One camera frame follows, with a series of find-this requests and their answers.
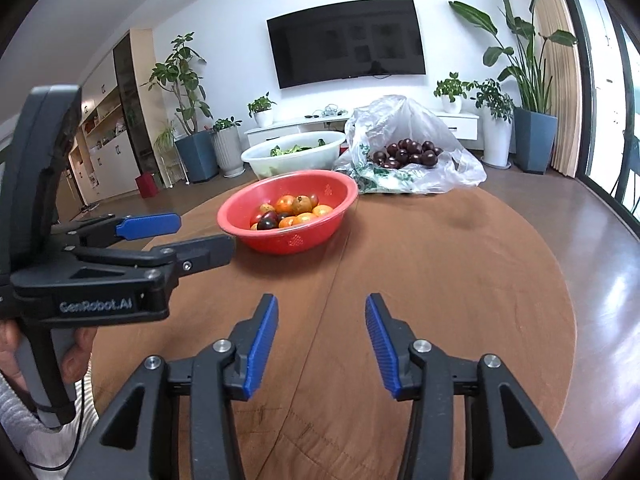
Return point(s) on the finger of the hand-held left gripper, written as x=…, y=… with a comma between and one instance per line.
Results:
x=150, y=225
x=210, y=250

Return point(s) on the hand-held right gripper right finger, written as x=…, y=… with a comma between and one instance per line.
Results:
x=382, y=350

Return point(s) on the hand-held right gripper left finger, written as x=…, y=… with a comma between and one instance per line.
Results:
x=260, y=350

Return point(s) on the dark purple plum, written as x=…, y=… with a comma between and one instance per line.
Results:
x=268, y=220

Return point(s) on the small yellow-brown fruit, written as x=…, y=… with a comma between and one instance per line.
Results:
x=266, y=208

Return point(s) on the bumpy mandarin orange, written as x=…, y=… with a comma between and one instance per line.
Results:
x=285, y=203
x=305, y=218
x=322, y=210

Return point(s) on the red plastic basin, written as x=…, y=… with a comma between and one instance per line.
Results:
x=300, y=240

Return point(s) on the brown-green fruit with stem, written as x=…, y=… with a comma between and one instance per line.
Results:
x=301, y=203

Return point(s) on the person's left forearm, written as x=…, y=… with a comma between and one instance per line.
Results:
x=20, y=420

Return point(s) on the person's left hand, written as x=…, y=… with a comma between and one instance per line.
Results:
x=80, y=350

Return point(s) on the red bin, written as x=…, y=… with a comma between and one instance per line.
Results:
x=147, y=186

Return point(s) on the folded slatted rack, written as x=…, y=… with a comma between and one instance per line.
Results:
x=174, y=165

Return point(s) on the white built-in shelving cabinet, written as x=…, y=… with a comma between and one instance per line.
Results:
x=107, y=170

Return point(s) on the leafy tree in blue-grey pot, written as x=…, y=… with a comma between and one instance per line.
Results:
x=197, y=157

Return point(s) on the thin grassy plant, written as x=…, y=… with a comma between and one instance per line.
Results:
x=164, y=137

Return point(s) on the small plant in ribbed pot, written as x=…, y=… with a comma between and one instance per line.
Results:
x=227, y=152

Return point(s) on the green leafy vegetables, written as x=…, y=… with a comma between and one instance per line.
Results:
x=287, y=150

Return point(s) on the white plastic basin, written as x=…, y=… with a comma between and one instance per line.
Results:
x=300, y=160

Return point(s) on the white television cabinet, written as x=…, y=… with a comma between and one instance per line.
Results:
x=280, y=127

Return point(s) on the small plant in white pot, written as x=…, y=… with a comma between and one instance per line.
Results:
x=263, y=118
x=451, y=104

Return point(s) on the green printed plastic bag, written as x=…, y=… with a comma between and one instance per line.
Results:
x=380, y=180

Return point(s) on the dark purple grapes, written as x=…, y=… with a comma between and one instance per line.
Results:
x=405, y=152

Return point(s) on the clear plastic bag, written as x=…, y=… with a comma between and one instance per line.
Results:
x=400, y=115

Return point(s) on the bushy plant in white pot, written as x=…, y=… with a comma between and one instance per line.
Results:
x=496, y=142

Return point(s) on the broad-leaf plant in blue-grey pot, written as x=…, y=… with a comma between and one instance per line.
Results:
x=535, y=142

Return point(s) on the beige curtain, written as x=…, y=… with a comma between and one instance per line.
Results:
x=562, y=110

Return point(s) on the black balcony chair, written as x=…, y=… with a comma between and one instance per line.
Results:
x=631, y=160

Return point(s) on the black framed glass door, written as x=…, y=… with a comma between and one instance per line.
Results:
x=600, y=110

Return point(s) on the black wall television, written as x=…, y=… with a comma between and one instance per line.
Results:
x=345, y=42

